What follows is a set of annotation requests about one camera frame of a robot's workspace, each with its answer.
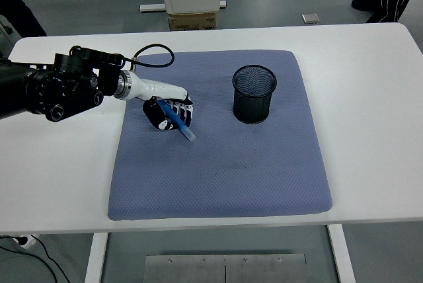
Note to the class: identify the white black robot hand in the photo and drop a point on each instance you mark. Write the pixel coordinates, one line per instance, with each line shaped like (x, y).
(155, 89)

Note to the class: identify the blue marker with clear cap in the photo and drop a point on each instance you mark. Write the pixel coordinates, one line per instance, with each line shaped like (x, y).
(181, 125)

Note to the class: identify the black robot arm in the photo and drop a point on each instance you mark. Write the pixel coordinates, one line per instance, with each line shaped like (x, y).
(66, 88)

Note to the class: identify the black mesh pen holder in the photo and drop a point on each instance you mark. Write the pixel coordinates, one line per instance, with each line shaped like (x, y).
(252, 104)

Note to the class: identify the brown cardboard box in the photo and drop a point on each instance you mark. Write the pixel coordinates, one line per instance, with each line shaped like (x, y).
(191, 22)

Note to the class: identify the white base bar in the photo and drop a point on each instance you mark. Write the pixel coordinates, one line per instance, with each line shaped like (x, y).
(152, 7)

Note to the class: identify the blue-grey textured mat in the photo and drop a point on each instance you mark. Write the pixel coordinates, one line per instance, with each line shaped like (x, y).
(215, 170)

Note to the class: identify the person in dark trousers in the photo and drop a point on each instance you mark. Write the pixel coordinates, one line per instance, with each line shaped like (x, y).
(16, 12)

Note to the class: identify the small grey floor plate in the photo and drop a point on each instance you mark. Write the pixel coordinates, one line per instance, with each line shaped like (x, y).
(310, 18)

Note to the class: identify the white table leg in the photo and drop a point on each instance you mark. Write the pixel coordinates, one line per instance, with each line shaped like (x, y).
(342, 256)
(96, 256)

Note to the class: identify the white power strip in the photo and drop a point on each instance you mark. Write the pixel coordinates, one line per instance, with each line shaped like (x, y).
(26, 241)

